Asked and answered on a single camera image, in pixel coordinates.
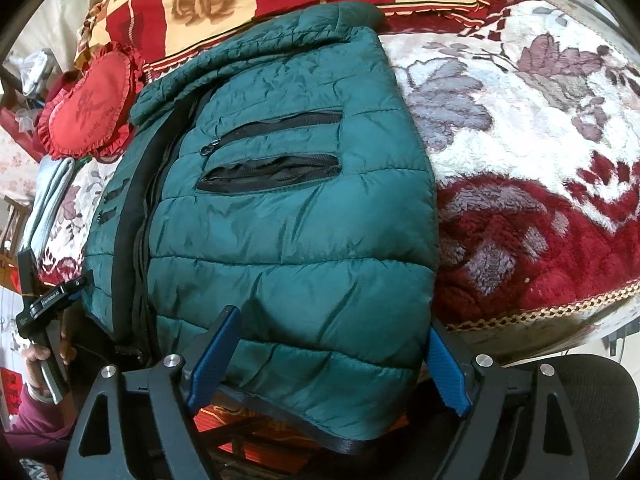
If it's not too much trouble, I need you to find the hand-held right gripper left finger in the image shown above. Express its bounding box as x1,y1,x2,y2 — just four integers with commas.
64,306,243,480

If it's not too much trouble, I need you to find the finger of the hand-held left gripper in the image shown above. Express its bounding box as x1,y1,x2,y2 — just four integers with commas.
62,269,97,306

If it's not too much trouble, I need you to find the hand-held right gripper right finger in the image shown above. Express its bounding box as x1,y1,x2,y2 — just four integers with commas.
426,317,596,480

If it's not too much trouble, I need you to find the green puffer jacket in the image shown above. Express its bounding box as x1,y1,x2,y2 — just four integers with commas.
80,1,441,453

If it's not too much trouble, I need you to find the person's left forearm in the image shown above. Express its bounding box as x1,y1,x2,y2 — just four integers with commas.
6,384,76,441

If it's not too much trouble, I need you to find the person's left hand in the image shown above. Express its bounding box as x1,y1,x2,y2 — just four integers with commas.
24,332,78,397

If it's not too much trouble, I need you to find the wooden chair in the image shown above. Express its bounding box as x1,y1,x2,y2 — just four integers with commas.
0,194,28,273

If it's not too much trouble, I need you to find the light grey folded cloth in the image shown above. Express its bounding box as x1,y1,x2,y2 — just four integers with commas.
22,156,77,263

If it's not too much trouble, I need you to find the black mesh office chair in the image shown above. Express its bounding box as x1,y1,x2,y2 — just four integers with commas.
492,352,640,480

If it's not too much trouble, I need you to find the red heart-shaped frilled pillow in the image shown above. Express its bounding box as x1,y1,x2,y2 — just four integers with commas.
36,41,147,163

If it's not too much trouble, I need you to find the floral red white fleece blanket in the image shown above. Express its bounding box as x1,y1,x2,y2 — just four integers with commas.
37,0,640,341

